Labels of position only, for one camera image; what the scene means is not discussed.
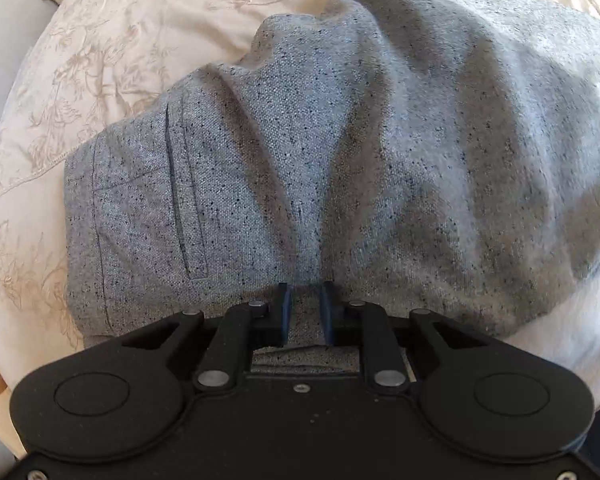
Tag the cream embroidered bed cover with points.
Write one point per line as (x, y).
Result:
(105, 60)

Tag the grey speckled pants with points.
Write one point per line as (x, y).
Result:
(380, 160)

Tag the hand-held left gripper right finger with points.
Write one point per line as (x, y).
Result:
(327, 317)

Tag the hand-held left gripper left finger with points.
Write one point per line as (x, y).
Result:
(282, 317)

